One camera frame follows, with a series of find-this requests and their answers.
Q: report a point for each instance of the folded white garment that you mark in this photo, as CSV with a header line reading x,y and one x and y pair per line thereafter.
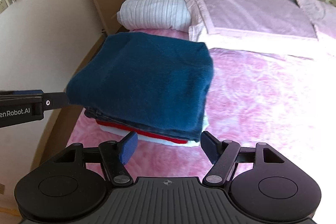
x,y
123,133

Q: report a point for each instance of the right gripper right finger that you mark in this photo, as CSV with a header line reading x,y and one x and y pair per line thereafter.
x,y
222,155

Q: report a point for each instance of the pink pillow near cushion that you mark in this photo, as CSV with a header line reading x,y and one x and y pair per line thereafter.
x,y
321,15

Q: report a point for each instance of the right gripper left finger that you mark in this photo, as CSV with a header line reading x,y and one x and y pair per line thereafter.
x,y
115,155

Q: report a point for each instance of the folded red garment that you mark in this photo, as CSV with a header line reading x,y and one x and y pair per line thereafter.
x,y
111,125

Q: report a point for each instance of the pink pillow far side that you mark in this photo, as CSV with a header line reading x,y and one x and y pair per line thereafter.
x,y
281,17

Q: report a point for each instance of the blue knit sweater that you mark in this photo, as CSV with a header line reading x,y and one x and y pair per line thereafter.
x,y
154,80

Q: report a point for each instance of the pink floral bed blanket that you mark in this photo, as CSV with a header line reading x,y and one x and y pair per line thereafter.
x,y
285,101

